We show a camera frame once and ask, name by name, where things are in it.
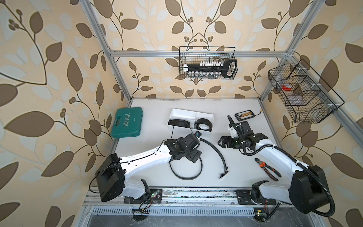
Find wire basket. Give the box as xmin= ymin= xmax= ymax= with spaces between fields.
xmin=178 ymin=46 xmax=238 ymax=79
xmin=268 ymin=59 xmax=345 ymax=124

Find black socket holder set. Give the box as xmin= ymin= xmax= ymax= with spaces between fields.
xmin=180 ymin=59 xmax=238 ymax=79

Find green tool case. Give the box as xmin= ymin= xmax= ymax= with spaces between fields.
xmin=111 ymin=107 xmax=143 ymax=139

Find right wire basket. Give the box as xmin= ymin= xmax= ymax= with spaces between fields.
xmin=268 ymin=59 xmax=345 ymax=124

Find back wire basket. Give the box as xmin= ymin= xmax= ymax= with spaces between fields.
xmin=178 ymin=46 xmax=238 ymax=79

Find black parallel charging board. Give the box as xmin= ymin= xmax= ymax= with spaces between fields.
xmin=234 ymin=109 xmax=262 ymax=122

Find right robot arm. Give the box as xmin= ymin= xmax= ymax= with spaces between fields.
xmin=218 ymin=117 xmax=336 ymax=217

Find aluminium frame post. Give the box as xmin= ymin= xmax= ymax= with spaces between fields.
xmin=80 ymin=1 xmax=132 ymax=107

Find red item in basket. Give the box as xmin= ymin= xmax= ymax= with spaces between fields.
xmin=282 ymin=83 xmax=293 ymax=91

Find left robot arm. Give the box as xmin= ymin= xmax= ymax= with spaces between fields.
xmin=95 ymin=131 xmax=201 ymax=203

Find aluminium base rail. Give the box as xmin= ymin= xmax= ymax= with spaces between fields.
xmin=83 ymin=186 xmax=279 ymax=207

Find white divided storage box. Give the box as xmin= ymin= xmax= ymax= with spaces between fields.
xmin=167 ymin=108 xmax=214 ymax=138

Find orange black pliers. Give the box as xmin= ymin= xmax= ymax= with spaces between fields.
xmin=254 ymin=158 xmax=282 ymax=182

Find black corrugated cable conduit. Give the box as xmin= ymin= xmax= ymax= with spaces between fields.
xmin=226 ymin=114 xmax=336 ymax=220

